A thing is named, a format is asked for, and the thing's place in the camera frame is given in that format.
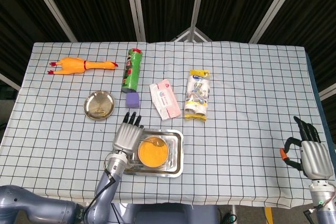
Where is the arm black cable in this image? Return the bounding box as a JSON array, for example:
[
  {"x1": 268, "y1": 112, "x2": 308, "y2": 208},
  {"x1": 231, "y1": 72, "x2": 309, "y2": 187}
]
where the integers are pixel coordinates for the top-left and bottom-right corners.
[
  {"x1": 85, "y1": 168, "x2": 118, "y2": 211},
  {"x1": 303, "y1": 182, "x2": 336, "y2": 224}
]

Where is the orange round bowl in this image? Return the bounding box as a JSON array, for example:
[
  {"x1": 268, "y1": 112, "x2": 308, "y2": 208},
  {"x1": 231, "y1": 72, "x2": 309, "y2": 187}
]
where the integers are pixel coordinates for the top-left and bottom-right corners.
[{"x1": 137, "y1": 137, "x2": 170, "y2": 169}]

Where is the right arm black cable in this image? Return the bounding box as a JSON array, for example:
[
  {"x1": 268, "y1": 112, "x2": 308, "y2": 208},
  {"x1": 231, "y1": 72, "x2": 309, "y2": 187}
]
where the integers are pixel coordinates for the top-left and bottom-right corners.
[{"x1": 303, "y1": 182, "x2": 336, "y2": 224}]

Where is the yellow pack of rolls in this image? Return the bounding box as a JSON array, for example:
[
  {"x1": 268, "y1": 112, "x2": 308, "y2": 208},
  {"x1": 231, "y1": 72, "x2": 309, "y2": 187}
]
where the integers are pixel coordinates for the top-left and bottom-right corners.
[{"x1": 183, "y1": 69, "x2": 212, "y2": 122}]

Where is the purple foam cube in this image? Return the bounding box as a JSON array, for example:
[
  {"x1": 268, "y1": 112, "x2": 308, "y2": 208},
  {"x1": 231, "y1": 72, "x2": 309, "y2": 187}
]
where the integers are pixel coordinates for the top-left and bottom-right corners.
[{"x1": 125, "y1": 92, "x2": 140, "y2": 109}]

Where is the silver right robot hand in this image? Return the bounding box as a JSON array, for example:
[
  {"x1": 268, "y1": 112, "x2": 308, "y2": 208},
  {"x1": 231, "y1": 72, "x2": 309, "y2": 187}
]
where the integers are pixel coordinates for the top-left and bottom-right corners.
[{"x1": 279, "y1": 115, "x2": 334, "y2": 182}]

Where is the white partition base bracket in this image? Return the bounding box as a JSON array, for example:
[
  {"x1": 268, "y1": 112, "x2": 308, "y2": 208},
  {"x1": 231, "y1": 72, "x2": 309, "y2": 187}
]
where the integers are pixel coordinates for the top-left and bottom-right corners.
[{"x1": 170, "y1": 26, "x2": 214, "y2": 42}]

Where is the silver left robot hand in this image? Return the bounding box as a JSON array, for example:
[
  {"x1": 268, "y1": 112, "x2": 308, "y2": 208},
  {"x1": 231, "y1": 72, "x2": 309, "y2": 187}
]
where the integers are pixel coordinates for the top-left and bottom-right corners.
[{"x1": 112, "y1": 111, "x2": 145, "y2": 156}]

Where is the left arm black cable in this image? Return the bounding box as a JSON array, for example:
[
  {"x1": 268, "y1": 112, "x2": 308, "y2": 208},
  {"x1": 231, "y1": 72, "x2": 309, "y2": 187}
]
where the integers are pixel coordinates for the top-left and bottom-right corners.
[{"x1": 85, "y1": 168, "x2": 118, "y2": 211}]

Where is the round steel plate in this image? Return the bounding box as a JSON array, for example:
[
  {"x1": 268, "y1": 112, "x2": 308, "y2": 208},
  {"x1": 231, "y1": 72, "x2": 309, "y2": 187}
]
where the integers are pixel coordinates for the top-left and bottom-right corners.
[{"x1": 83, "y1": 90, "x2": 116, "y2": 121}]

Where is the green chip can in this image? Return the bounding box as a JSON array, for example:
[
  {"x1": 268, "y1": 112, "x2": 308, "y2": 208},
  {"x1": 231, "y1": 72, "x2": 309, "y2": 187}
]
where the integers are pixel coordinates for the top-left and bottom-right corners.
[{"x1": 121, "y1": 48, "x2": 144, "y2": 94}]

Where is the yellow table leg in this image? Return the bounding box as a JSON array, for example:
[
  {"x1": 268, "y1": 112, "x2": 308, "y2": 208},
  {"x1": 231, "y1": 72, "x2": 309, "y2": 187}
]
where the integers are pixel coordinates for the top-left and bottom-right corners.
[{"x1": 264, "y1": 207, "x2": 274, "y2": 224}]

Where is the yellow rubber chicken toy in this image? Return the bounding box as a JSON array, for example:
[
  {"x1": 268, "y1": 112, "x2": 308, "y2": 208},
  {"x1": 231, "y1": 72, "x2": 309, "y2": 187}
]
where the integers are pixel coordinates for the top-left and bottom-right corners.
[{"x1": 47, "y1": 57, "x2": 119, "y2": 75}]

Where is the rectangular steel tray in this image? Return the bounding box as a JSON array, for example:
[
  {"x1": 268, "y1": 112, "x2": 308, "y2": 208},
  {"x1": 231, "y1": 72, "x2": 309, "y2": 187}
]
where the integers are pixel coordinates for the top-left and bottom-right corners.
[{"x1": 123, "y1": 127, "x2": 184, "y2": 178}]

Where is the blue-grey robot torso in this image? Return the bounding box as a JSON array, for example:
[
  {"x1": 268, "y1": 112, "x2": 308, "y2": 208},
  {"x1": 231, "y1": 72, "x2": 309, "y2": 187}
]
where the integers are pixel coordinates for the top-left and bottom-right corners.
[{"x1": 104, "y1": 202, "x2": 220, "y2": 224}]

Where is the clear plastic spoon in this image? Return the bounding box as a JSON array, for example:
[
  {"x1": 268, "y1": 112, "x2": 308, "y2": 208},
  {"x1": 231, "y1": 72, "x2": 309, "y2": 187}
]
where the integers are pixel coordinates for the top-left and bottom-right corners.
[{"x1": 143, "y1": 136, "x2": 165, "y2": 147}]

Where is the checkered white tablecloth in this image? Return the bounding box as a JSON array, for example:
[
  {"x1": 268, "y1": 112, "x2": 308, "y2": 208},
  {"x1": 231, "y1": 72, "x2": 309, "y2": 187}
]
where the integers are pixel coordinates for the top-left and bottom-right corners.
[{"x1": 0, "y1": 40, "x2": 329, "y2": 208}]

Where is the pink wet wipes pack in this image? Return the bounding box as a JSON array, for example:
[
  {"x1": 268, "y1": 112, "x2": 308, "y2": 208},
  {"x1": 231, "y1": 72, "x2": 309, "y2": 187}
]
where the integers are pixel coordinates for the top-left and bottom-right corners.
[{"x1": 149, "y1": 78, "x2": 182, "y2": 121}]

